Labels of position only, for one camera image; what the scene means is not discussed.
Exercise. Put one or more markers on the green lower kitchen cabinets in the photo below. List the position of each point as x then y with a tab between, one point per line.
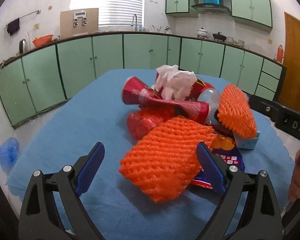
43	78

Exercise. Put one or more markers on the blue plastic bag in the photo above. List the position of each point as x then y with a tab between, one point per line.
9	153

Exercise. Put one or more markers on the colourful snack wrapper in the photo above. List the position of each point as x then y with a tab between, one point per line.
224	146

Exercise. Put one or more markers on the clear plastic bottle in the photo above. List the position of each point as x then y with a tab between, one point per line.
212	97

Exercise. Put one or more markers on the person's right hand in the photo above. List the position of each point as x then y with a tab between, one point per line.
294	188

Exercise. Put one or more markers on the large orange foam net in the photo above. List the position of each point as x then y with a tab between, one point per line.
164	162

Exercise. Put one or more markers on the brown cardboard box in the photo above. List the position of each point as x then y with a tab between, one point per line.
78	22

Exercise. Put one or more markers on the orange plastic basin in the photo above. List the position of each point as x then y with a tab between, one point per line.
40	41

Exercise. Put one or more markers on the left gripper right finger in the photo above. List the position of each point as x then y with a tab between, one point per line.
260	218

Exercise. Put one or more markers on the steel electric kettle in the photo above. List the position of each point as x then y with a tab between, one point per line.
23	46

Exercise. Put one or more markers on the red snack packet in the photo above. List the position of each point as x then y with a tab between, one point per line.
197	88

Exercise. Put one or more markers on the chrome sink faucet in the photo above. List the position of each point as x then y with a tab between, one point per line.
134	22

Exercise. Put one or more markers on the black wok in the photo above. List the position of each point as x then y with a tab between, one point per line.
219	37

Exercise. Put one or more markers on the small orange foam net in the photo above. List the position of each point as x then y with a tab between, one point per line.
235	114

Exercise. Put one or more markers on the metal towel rail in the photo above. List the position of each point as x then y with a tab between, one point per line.
30	13

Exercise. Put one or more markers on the red crushed paper cup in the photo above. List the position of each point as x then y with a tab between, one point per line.
135	92

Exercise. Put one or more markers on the brown wooden door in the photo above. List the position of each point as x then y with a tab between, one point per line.
290	92

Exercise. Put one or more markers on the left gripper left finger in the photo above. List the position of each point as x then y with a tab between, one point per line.
39	216

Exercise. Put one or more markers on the white tissue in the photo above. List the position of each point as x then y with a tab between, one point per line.
172	83

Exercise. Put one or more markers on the orange thermos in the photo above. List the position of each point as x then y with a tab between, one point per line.
280	54

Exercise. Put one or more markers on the light blue carton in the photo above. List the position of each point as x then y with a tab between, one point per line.
246	144

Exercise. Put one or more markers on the white cooking pot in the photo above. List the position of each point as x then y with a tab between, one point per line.
202	33

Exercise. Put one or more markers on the dark hanging towel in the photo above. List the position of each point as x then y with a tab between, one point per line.
13	27

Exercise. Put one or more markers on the range hood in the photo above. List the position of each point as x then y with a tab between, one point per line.
212	6

